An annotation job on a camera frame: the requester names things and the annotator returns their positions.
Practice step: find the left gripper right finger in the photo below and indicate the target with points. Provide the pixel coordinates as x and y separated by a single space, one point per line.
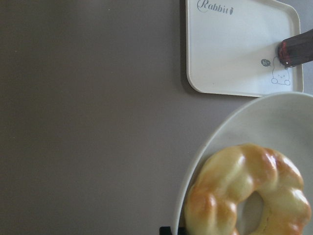
182 231

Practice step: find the glazed yellow donut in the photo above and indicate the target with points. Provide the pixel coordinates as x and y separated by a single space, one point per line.
232 175

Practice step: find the white round plate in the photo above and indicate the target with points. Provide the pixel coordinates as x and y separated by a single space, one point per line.
282 121

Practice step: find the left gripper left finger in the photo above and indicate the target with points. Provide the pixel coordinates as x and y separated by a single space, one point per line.
165 230

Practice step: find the cream rabbit tray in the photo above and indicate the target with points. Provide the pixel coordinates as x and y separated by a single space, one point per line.
231 47

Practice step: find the brown tea bottle on tray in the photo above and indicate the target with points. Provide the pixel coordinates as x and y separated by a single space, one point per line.
296 50

